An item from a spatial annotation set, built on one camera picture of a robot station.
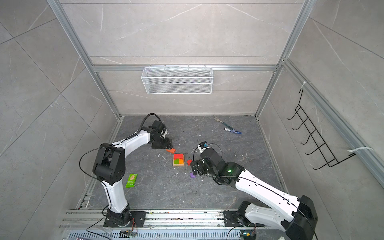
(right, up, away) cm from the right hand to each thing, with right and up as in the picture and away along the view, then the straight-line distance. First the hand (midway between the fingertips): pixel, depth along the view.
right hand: (198, 160), depth 77 cm
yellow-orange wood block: (-11, -4, +16) cm, 19 cm away
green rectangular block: (-13, -4, +16) cm, 21 cm away
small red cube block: (-6, -5, +17) cm, 18 cm away
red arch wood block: (-12, -1, +16) cm, 20 cm away
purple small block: (-4, -11, +11) cm, 16 cm away
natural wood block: (-12, -6, +15) cm, 21 cm away
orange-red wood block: (-17, +2, +21) cm, 27 cm away
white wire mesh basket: (-14, +50, +24) cm, 57 cm away
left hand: (-20, +7, +19) cm, 29 cm away
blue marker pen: (+27, +15, +33) cm, 46 cm away
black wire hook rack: (+54, +4, -17) cm, 56 cm away
